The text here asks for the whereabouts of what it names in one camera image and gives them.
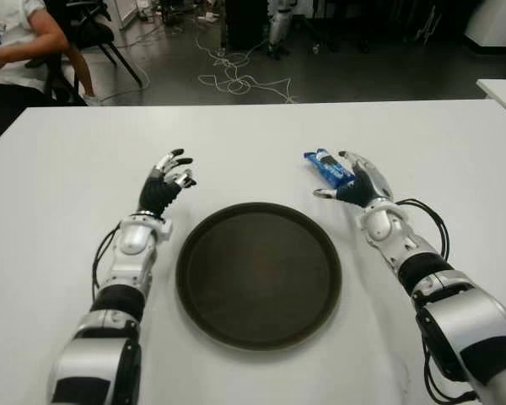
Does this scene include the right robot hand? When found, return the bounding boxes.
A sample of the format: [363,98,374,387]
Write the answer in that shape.
[312,149,396,208]

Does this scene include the thick white floor cable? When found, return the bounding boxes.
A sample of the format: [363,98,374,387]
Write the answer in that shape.
[193,29,299,105]

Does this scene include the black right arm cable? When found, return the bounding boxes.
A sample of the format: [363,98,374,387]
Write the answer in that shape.
[394,197,450,271]

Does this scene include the blue Oreo packet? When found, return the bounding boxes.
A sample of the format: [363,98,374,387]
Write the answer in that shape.
[302,147,358,189]

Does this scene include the grey metal stand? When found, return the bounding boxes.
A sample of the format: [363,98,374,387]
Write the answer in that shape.
[412,3,444,43]

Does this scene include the white curved cabinet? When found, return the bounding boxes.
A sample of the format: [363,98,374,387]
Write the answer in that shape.
[463,0,506,56]

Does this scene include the black cabinet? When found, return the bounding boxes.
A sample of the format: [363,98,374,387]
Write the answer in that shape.
[221,0,273,51]

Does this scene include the thin grey floor cable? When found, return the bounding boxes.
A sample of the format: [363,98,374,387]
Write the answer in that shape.
[96,33,170,105]

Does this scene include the white panel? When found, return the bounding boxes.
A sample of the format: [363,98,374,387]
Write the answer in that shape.
[109,0,143,30]

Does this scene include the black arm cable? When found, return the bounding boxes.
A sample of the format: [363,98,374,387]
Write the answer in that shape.
[92,223,121,300]
[394,197,450,271]

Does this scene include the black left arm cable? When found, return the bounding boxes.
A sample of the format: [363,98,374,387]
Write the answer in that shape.
[92,223,121,300]

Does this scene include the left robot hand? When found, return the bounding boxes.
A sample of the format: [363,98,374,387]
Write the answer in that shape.
[139,148,198,219]

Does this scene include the seated person white shirt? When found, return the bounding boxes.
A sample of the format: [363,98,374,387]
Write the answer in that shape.
[0,0,98,147]

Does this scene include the round dark brown tray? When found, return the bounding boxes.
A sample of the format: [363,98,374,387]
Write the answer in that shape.
[175,202,344,350]

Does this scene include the black chair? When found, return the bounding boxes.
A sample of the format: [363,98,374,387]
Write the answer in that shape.
[24,54,89,106]
[46,0,147,88]

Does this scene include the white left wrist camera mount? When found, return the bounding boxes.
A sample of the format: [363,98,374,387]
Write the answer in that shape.
[155,219,174,241]

